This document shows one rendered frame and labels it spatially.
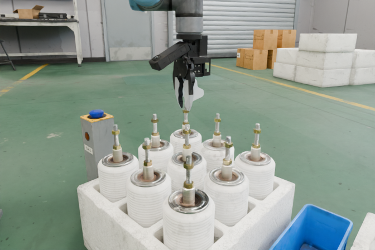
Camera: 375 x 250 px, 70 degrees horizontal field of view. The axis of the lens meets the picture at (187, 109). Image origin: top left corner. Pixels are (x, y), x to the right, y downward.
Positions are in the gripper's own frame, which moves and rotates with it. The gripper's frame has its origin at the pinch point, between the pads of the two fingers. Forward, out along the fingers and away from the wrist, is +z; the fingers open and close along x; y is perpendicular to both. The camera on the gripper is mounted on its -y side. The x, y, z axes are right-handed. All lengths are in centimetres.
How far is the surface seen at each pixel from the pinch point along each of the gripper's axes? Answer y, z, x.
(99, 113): -21.3, 1.5, 10.4
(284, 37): 321, -14, 215
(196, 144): 1.7, 11.0, -4.6
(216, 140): 2.9, 7.4, -12.2
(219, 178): -7.2, 9.0, -25.8
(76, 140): -18, 34, 77
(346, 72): 257, 20, 83
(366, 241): 10, 16, -48
